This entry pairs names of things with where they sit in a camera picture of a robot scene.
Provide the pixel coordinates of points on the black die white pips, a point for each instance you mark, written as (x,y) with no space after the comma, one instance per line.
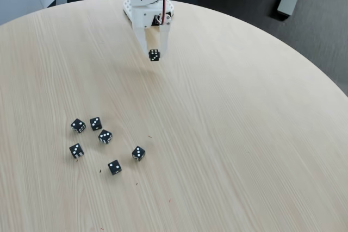
(76,150)
(78,125)
(154,56)
(105,136)
(95,123)
(114,167)
(138,153)

